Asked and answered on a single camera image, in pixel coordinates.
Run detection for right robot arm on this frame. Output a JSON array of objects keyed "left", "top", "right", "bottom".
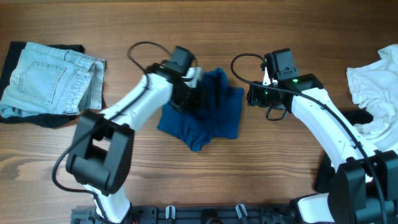
[{"left": 247, "top": 49, "right": 397, "bottom": 223}]

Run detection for light blue denim jeans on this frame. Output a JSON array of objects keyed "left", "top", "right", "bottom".
[{"left": 0, "top": 41, "right": 106, "bottom": 118}]

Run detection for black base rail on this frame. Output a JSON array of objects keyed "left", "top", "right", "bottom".
[{"left": 70, "top": 203, "right": 299, "bottom": 224}]

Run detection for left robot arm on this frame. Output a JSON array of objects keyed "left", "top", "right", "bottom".
[{"left": 64, "top": 46, "right": 202, "bottom": 223}]

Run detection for white garment pile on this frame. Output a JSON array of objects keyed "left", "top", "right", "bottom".
[{"left": 346, "top": 44, "right": 397, "bottom": 151}]

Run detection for blue t-shirt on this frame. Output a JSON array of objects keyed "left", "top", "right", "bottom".
[{"left": 157, "top": 68, "right": 244, "bottom": 152}]

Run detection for black folded garment left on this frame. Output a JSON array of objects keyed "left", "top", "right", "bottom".
[{"left": 0, "top": 40, "right": 106, "bottom": 128}]

